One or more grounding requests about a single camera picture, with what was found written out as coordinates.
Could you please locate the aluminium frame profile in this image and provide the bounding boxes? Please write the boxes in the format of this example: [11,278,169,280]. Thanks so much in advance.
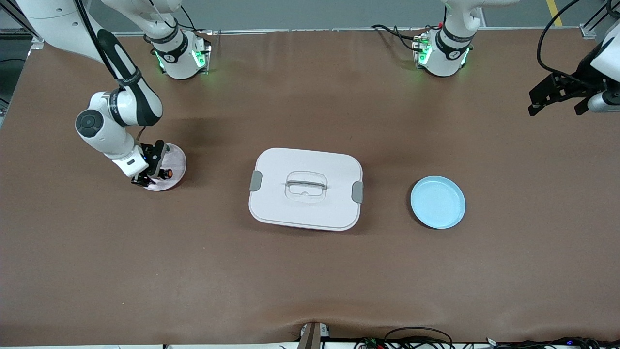
[579,0,620,39]
[0,0,47,49]

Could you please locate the grey metal bracket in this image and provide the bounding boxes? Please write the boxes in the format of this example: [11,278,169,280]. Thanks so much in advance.
[298,321,331,349]

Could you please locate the black cable bundle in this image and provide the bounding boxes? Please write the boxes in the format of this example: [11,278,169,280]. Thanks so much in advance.
[484,336,620,349]

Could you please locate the light blue round plate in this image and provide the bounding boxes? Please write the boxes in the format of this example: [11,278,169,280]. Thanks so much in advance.
[410,175,466,229]

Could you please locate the black right arm base cable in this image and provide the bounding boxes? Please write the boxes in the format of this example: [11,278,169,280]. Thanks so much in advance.
[179,6,200,32]

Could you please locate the black left arm base cable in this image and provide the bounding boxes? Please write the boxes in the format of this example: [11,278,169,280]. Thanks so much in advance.
[371,24,427,51]

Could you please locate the brown table mat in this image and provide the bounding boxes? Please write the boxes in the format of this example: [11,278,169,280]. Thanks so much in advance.
[0,28,620,346]

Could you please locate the pink round plate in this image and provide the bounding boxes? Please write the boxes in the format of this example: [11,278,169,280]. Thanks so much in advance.
[143,143,187,191]

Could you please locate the black arm base cable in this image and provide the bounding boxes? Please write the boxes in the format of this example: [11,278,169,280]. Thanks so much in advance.
[371,24,427,51]
[179,6,200,32]

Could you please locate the black looped cable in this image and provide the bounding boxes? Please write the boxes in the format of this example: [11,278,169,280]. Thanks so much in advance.
[383,327,454,349]

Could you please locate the white lidded box, grey latches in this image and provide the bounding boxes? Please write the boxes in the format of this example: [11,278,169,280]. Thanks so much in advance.
[248,148,364,232]

